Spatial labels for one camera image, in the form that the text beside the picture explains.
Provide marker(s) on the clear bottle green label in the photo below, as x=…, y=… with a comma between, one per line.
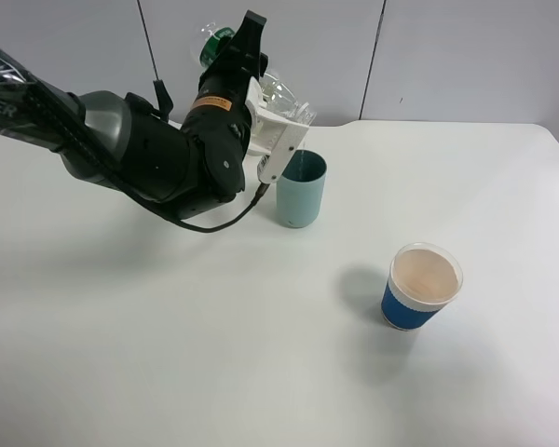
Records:
x=279, y=98

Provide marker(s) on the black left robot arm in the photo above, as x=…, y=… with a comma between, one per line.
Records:
x=126, y=144

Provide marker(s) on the teal plastic cup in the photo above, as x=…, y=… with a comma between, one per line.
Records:
x=300, y=188

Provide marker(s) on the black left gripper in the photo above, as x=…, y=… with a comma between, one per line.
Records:
x=228, y=70

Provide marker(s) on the blue sleeve paper cup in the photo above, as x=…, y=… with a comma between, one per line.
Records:
x=423, y=279

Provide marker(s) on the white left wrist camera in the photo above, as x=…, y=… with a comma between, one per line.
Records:
x=273, y=138

